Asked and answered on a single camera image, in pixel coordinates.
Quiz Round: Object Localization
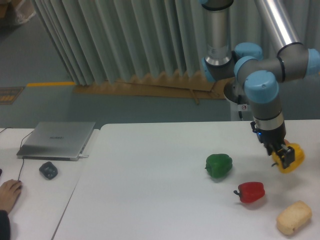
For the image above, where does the silver laptop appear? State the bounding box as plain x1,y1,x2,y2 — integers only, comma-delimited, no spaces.
16,121,96,161

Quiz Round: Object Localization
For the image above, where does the yellow bell pepper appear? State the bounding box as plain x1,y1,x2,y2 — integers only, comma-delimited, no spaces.
271,143,305,174

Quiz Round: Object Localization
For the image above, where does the green bell pepper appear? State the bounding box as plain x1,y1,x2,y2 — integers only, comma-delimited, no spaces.
205,153,233,179

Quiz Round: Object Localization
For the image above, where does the beige bread loaf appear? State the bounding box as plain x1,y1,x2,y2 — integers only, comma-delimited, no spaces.
276,200,313,236

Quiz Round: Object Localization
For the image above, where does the black mouse cable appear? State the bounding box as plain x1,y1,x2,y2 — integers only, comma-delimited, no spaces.
0,127,35,181

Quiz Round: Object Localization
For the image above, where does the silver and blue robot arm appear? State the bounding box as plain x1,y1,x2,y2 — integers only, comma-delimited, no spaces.
200,0,320,173

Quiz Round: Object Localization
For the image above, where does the white usb plug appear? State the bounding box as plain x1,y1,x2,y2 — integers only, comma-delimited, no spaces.
78,154,89,159

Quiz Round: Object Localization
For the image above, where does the brown cardboard sheet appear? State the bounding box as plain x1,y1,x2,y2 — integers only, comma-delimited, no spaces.
73,71,233,105

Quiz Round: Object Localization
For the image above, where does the dark sleeved forearm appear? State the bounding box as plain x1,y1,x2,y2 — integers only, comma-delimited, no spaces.
0,210,11,240

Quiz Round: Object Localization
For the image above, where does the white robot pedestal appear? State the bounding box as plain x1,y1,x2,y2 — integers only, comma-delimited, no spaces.
228,100,253,121

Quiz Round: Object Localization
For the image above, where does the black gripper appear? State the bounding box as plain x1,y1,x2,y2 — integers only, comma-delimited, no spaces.
250,121,295,169

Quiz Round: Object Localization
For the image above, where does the small black controller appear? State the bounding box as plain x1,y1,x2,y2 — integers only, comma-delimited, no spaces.
39,161,58,180

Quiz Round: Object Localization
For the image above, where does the pale green pleated curtain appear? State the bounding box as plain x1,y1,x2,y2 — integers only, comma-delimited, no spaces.
33,0,320,90

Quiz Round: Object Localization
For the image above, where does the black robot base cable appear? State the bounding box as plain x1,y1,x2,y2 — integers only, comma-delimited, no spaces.
237,94,245,122

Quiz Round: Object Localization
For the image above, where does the person's hand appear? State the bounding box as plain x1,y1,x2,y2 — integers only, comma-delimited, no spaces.
0,179,22,214

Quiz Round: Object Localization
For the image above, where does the red bell pepper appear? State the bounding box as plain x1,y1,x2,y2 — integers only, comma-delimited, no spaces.
233,181,265,204

